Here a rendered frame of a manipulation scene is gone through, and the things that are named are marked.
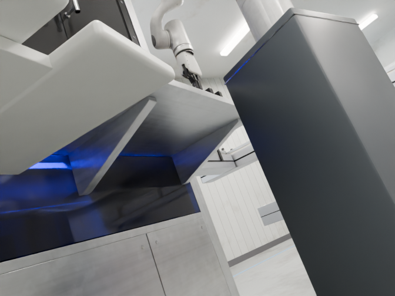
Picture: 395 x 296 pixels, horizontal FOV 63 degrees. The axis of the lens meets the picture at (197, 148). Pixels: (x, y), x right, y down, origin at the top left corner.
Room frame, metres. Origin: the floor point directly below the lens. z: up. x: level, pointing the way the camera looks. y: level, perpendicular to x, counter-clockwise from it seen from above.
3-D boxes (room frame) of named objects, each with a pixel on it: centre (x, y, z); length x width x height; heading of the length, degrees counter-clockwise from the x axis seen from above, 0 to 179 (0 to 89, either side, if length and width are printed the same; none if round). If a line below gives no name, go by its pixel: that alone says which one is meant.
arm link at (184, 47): (1.21, -0.09, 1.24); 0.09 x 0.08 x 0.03; 150
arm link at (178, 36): (1.21, -0.09, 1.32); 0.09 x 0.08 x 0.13; 114
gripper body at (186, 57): (1.21, -0.09, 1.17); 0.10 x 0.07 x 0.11; 150
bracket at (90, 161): (0.81, 0.21, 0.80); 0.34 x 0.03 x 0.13; 60
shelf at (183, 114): (1.03, 0.09, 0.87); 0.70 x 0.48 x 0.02; 150
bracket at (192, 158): (1.24, -0.04, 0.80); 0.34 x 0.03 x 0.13; 60
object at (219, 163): (1.81, 0.03, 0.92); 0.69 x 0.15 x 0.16; 150
